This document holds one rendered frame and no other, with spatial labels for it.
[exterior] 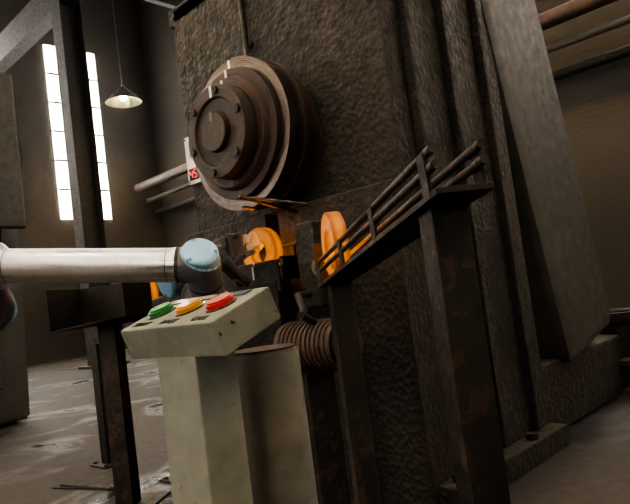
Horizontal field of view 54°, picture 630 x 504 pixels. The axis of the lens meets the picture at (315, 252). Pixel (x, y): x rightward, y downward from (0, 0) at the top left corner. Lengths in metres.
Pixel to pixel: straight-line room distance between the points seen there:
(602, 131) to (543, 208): 5.47
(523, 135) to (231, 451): 1.73
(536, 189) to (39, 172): 11.14
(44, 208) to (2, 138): 8.13
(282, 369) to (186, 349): 0.20
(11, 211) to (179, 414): 3.59
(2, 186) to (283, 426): 3.60
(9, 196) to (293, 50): 2.78
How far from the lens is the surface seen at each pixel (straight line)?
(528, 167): 2.34
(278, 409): 1.01
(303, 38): 2.02
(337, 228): 1.37
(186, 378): 0.89
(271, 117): 1.82
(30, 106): 13.06
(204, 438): 0.88
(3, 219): 4.39
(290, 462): 1.03
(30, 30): 10.65
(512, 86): 2.37
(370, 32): 1.84
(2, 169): 4.46
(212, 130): 1.91
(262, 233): 1.90
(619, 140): 7.75
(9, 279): 1.67
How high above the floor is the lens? 0.60
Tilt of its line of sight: 4 degrees up
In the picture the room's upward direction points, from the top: 7 degrees counter-clockwise
